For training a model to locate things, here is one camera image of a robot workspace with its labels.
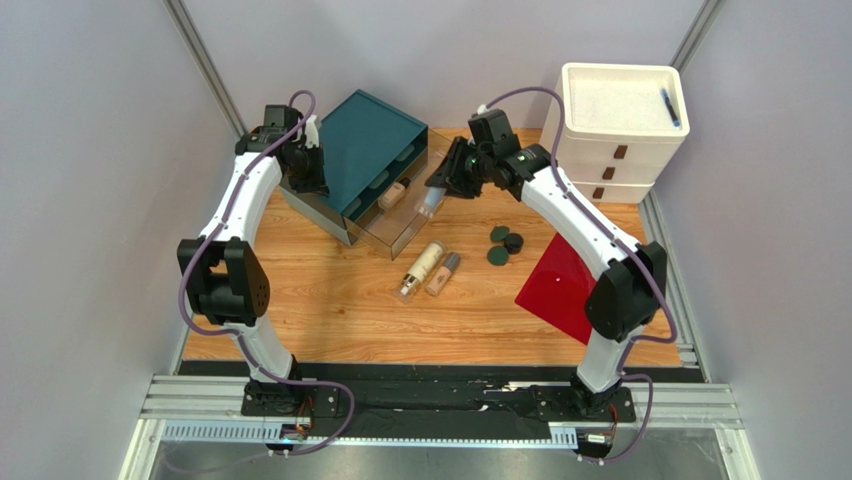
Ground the clear glass foundation bottle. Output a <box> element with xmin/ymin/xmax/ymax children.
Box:
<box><xmin>416</xmin><ymin>187</ymin><xmax>446</xmax><ymax>219</ymax></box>

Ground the beige foundation bottle black cap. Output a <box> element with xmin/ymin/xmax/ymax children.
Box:
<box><xmin>378</xmin><ymin>178</ymin><xmax>411</xmax><ymax>211</ymax></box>

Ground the clear drawer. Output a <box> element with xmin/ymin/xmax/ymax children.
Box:
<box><xmin>344</xmin><ymin>130</ymin><xmax>452</xmax><ymax>260</ymax></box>

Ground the cream white pump bottle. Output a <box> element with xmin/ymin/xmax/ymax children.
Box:
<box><xmin>398</xmin><ymin>240</ymin><xmax>446</xmax><ymax>302</ymax></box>

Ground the beige tube grey cap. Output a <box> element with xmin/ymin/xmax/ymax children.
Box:
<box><xmin>425</xmin><ymin>252</ymin><xmax>461</xmax><ymax>296</ymax></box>

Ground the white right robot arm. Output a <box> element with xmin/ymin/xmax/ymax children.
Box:
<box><xmin>426</xmin><ymin>137</ymin><xmax>669</xmax><ymax>396</ymax></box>

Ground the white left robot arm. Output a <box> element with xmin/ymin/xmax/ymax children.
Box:
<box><xmin>177</xmin><ymin>140</ymin><xmax>327</xmax><ymax>401</ymax></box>

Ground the teal drawer organizer box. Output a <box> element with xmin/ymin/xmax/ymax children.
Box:
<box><xmin>280</xmin><ymin>89</ymin><xmax>428</xmax><ymax>247</ymax></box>

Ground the green round compact upper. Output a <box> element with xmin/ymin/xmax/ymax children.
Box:
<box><xmin>489</xmin><ymin>225</ymin><xmax>511</xmax><ymax>243</ymax></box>

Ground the green round compact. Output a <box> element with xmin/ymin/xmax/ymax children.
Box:
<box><xmin>489</xmin><ymin>225</ymin><xmax>511</xmax><ymax>243</ymax></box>
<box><xmin>486</xmin><ymin>245</ymin><xmax>511</xmax><ymax>266</ymax></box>

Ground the black round jar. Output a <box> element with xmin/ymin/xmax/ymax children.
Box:
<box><xmin>503</xmin><ymin>232</ymin><xmax>525</xmax><ymax>255</ymax></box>

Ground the green round compact lower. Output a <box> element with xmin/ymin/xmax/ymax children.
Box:
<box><xmin>486</xmin><ymin>245</ymin><xmax>511</xmax><ymax>266</ymax></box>

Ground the white three-drawer cabinet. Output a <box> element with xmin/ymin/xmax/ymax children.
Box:
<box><xmin>539</xmin><ymin>62</ymin><xmax>690</xmax><ymax>204</ymax></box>

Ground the blue pen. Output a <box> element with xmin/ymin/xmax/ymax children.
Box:
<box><xmin>660</xmin><ymin>88</ymin><xmax>682</xmax><ymax>128</ymax></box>

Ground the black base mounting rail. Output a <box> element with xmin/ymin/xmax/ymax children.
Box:
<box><xmin>241</xmin><ymin>363</ymin><xmax>638</xmax><ymax>440</ymax></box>

